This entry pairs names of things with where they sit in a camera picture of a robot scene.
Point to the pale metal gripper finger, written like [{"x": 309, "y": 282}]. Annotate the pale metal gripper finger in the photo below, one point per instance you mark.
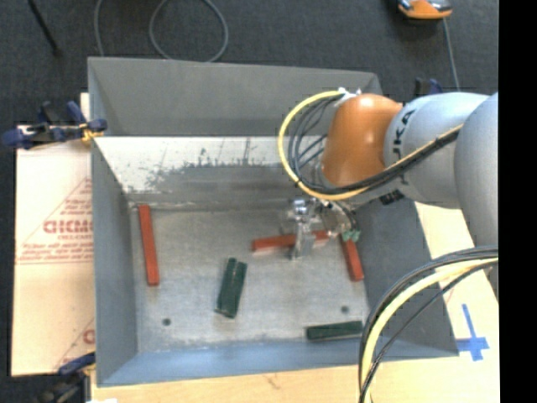
[
  {"x": 303, "y": 247},
  {"x": 293, "y": 226}
]

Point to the red-brown block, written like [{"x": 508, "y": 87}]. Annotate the red-brown block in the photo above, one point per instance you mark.
[
  {"x": 272, "y": 242},
  {"x": 352, "y": 260},
  {"x": 149, "y": 246}
]

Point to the dark green flat block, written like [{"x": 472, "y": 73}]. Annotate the dark green flat block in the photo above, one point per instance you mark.
[
  {"x": 333, "y": 331},
  {"x": 238, "y": 288},
  {"x": 225, "y": 286}
]

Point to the grey metal bin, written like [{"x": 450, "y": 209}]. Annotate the grey metal bin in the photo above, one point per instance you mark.
[{"x": 201, "y": 99}]

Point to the brown cardboard board, red print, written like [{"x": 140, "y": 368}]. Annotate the brown cardboard board, red print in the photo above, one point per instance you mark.
[{"x": 50, "y": 275}]

